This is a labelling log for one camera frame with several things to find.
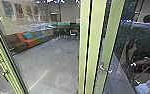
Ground green framed glass door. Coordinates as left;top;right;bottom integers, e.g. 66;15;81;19
0;0;107;94

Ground green handled glass door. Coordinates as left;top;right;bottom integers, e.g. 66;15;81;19
93;0;150;94

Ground small lobby chair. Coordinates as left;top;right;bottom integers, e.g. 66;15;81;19
68;28;78;38

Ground multicolour lobby sofa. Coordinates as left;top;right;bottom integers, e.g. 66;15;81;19
4;29;64;54

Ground small metal door latch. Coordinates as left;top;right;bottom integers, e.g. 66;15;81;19
0;69;10;83

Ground framed lobby wall picture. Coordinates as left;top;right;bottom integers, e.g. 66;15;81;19
33;6;41;18
25;4;34;18
14;3;25;18
2;0;14;19

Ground brown lobby door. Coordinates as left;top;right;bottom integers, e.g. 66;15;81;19
49;12;60;24

